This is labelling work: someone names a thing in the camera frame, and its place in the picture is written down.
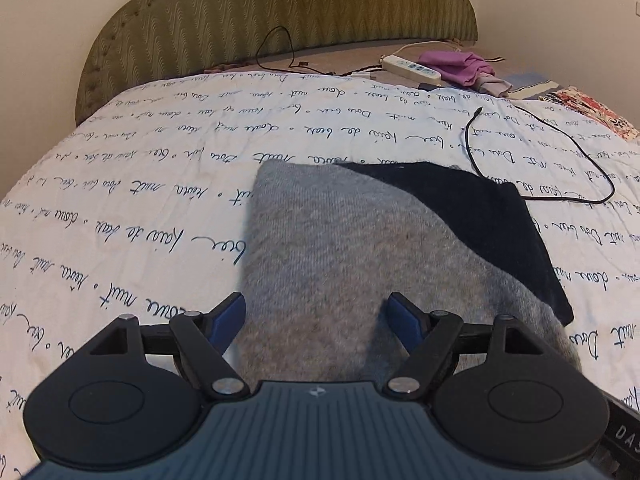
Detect green padded headboard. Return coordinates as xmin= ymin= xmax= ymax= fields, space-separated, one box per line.
xmin=75 ymin=0 xmax=478 ymax=126

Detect purple cloth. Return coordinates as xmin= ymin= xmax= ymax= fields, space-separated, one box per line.
xmin=417 ymin=50 xmax=495 ymax=89

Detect white power strip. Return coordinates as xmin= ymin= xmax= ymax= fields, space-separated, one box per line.
xmin=381 ymin=54 xmax=443 ymax=84

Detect long black charging cable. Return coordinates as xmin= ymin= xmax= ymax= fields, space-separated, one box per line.
xmin=463 ymin=101 xmax=617 ymax=206

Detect black and white braided cable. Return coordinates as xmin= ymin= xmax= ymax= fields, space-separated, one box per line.
xmin=344 ymin=62 xmax=387 ymax=79

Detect white script printed blanket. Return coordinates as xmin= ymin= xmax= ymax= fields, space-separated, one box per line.
xmin=0 ymin=67 xmax=640 ymax=480

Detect thin black cable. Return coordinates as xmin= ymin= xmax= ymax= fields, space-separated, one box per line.
xmin=254 ymin=25 xmax=353 ymax=79

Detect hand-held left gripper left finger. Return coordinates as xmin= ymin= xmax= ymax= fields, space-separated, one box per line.
xmin=77 ymin=292 xmax=246 ymax=401

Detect white power strip cable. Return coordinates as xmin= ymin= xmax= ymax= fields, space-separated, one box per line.
xmin=394 ymin=39 xmax=457 ymax=59

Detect blue patterned cloth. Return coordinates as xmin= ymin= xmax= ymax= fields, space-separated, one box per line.
xmin=504 ymin=72 xmax=562 ymax=102

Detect navy and grey sweater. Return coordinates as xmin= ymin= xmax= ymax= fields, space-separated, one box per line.
xmin=239 ymin=160 xmax=583 ymax=381

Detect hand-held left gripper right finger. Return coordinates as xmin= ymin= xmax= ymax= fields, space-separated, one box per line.
xmin=384 ymin=291 xmax=551 ymax=398

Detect grey cloth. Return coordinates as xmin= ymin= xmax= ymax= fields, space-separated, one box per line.
xmin=479 ymin=72 xmax=512 ymax=97

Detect red floral cloth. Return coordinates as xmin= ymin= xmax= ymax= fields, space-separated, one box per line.
xmin=551 ymin=86 xmax=640 ymax=139

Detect brown bed sheet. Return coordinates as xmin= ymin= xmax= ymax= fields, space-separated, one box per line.
xmin=202 ymin=39 xmax=551 ymax=92

